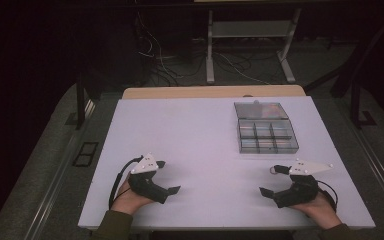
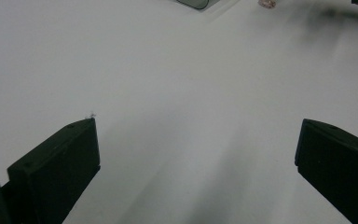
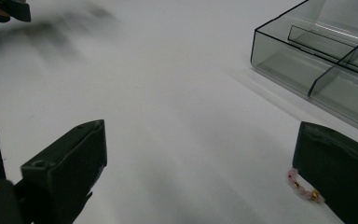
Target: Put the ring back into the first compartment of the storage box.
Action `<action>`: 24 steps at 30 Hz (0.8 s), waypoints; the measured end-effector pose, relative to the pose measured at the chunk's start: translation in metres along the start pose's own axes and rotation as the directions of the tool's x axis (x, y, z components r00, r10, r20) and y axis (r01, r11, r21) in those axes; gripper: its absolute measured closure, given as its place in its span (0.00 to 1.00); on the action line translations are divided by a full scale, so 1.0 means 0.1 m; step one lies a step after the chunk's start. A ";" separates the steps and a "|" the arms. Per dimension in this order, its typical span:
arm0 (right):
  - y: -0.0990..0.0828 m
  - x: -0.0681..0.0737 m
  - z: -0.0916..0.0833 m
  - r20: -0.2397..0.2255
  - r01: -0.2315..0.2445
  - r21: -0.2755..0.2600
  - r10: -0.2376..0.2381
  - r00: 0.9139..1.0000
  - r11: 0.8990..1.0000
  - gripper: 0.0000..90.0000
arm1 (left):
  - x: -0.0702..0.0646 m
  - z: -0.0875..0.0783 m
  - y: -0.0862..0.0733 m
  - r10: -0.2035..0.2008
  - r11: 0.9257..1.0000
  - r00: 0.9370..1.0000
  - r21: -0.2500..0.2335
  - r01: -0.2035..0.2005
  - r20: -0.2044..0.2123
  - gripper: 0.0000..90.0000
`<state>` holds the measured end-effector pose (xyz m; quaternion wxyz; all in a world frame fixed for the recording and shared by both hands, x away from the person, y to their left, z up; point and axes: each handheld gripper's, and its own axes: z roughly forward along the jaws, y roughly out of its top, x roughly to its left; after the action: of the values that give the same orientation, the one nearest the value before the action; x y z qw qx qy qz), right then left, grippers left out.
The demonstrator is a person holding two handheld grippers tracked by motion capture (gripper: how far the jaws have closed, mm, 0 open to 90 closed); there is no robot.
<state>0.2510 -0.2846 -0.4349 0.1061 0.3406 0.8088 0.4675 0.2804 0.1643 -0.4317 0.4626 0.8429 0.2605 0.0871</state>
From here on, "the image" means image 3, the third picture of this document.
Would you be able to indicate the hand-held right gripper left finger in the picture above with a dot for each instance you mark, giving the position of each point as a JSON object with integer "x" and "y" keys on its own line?
{"x": 66, "y": 165}

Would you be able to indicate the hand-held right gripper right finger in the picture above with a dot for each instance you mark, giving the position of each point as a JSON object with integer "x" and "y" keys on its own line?
{"x": 335, "y": 168}

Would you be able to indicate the clear grey plastic organizer box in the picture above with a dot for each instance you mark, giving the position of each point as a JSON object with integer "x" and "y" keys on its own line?
{"x": 320, "y": 59}

